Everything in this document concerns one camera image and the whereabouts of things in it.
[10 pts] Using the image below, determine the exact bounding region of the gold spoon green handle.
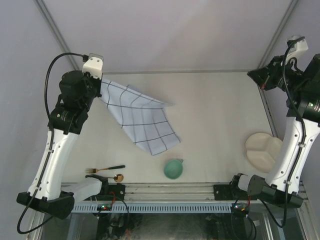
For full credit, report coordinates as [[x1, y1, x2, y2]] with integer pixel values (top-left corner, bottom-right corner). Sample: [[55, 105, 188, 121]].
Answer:
[[108, 174, 124, 183]]

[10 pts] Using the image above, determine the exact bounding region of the cream divided plate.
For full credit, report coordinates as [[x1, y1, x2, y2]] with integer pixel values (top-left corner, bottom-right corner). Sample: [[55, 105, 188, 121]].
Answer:
[[245, 132, 283, 174]]

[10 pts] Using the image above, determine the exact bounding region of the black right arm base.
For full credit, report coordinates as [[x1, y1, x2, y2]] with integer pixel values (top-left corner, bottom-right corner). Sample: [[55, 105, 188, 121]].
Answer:
[[213, 184, 249, 201]]

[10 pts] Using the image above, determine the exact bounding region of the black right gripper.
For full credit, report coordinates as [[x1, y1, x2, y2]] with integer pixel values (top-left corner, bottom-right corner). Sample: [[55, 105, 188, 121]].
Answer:
[[247, 54, 306, 94]]

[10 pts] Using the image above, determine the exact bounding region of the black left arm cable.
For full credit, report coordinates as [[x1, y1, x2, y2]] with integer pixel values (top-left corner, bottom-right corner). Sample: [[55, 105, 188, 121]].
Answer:
[[16, 51, 88, 235]]

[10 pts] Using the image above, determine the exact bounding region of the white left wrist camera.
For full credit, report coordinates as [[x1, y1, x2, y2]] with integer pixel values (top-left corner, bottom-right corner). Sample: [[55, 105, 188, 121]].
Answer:
[[82, 53, 104, 80]]

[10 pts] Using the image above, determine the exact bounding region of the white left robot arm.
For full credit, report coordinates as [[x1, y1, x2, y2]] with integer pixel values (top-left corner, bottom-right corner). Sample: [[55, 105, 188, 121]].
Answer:
[[16, 70, 110, 220]]

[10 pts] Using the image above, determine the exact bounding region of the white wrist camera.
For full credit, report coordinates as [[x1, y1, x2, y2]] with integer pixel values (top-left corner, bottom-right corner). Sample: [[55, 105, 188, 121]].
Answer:
[[82, 53, 104, 80], [285, 35, 309, 64]]

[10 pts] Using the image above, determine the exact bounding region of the blue slotted cable duct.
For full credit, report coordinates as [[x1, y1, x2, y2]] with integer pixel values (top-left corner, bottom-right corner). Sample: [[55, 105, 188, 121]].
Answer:
[[71, 202, 232, 214]]

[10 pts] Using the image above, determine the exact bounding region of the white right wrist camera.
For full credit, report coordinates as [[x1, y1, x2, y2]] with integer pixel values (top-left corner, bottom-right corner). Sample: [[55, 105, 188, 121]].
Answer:
[[285, 35, 309, 64]]

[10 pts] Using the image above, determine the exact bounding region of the aluminium enclosure frame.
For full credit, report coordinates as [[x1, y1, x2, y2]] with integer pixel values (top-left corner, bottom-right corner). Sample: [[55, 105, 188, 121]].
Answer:
[[34, 0, 303, 141]]

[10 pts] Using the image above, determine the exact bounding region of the gold fork green handle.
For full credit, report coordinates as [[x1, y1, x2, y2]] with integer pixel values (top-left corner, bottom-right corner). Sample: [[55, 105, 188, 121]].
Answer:
[[85, 165, 126, 174]]

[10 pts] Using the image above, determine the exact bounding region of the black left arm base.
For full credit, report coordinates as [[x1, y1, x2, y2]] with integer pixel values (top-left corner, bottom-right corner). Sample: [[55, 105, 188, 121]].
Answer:
[[92, 183, 126, 201]]

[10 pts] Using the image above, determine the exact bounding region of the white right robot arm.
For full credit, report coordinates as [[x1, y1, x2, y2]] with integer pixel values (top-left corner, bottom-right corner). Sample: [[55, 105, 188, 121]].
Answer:
[[229, 54, 320, 209]]

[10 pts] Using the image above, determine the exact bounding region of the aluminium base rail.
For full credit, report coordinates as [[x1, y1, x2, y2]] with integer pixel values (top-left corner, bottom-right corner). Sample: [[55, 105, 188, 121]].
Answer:
[[120, 182, 229, 203]]

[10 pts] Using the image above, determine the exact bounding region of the white black-grid tablecloth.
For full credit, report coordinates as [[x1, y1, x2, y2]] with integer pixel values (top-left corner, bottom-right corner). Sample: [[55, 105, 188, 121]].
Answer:
[[100, 79, 181, 156]]

